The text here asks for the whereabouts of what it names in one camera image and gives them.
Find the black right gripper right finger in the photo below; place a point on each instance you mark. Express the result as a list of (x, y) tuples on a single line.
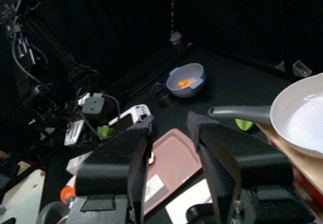
[(243, 161)]

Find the blue grey bowl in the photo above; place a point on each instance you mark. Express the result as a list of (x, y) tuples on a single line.
[(184, 90)]

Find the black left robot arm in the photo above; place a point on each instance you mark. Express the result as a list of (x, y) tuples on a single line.
[(54, 46)]

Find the red box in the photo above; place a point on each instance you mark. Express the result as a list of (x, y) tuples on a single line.
[(309, 192)]

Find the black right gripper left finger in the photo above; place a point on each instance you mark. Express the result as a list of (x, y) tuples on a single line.
[(109, 164)]

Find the green toy starfruit piece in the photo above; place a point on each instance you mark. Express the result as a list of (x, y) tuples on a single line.
[(243, 124), (104, 131)]

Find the pink cutting board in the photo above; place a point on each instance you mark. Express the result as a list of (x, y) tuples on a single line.
[(172, 161)]

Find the wooden board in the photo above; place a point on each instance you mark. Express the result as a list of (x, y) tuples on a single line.
[(311, 168)]

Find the small black cup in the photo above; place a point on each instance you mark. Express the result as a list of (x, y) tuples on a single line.
[(160, 93)]

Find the white box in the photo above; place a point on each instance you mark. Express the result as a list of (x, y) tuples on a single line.
[(80, 165)]

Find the white flat sheet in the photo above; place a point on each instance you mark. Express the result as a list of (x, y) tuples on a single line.
[(188, 202)]

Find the white printed card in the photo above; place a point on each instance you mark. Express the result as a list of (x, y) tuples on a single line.
[(73, 133)]

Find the orange toy food piece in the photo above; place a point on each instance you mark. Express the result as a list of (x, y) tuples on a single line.
[(185, 83)]

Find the metal corner bracket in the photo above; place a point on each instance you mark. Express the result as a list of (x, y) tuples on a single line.
[(175, 38), (301, 69), (280, 67)]

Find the white handheld game console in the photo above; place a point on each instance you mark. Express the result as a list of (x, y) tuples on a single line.
[(125, 118)]

